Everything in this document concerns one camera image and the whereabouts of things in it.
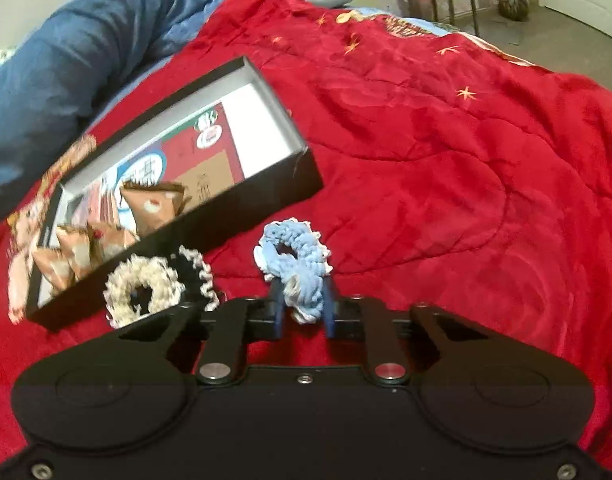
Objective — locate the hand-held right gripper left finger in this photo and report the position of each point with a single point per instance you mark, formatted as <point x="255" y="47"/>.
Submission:
<point x="277" y="312"/>

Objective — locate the black scrunchie with white trim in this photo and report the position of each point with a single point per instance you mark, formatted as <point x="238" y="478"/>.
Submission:
<point x="193" y="270"/>

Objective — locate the black cardboard box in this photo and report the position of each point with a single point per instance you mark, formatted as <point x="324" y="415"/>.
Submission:
<point x="266" y="195"/>

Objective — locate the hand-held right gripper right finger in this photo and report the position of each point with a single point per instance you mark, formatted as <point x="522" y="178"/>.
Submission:
<point x="330" y="312"/>

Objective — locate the brown triangular packet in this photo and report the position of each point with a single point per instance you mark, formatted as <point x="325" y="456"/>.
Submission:
<point x="153" y="207"/>
<point x="108" y="241"/>
<point x="60" y="262"/>

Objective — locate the red printed blanket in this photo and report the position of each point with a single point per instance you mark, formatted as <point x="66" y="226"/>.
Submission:
<point x="436" y="160"/>

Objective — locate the blue knitted scrunchie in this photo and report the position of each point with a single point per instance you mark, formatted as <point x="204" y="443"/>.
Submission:
<point x="296" y="240"/>

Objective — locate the cream knitted scrunchie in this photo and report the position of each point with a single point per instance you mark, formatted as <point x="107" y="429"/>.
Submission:
<point x="160" y="275"/>

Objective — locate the blue quilt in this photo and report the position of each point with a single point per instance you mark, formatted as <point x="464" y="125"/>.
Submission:
<point x="85" y="45"/>

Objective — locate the woven ball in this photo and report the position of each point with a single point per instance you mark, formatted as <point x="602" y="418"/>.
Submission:
<point x="514" y="5"/>

